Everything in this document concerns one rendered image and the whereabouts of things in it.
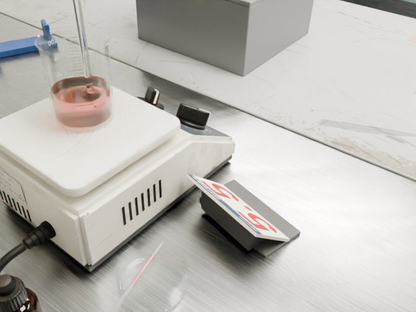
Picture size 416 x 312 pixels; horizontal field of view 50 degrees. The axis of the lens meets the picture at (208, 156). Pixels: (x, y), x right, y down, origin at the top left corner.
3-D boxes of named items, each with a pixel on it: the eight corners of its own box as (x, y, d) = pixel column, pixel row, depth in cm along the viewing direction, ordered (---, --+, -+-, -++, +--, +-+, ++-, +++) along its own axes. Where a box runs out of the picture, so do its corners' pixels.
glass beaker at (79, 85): (62, 146, 35) (42, 51, 30) (46, 113, 39) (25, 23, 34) (134, 127, 37) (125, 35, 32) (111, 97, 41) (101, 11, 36)
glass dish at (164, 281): (179, 320, 33) (179, 303, 31) (107, 309, 33) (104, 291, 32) (192, 262, 37) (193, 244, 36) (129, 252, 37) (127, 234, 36)
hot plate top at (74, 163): (94, 83, 44) (93, 75, 43) (186, 129, 38) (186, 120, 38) (-20, 137, 36) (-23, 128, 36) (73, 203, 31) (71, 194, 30)
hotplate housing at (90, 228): (148, 116, 54) (145, 56, 49) (236, 160, 48) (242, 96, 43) (-25, 218, 40) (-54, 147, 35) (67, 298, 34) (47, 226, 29)
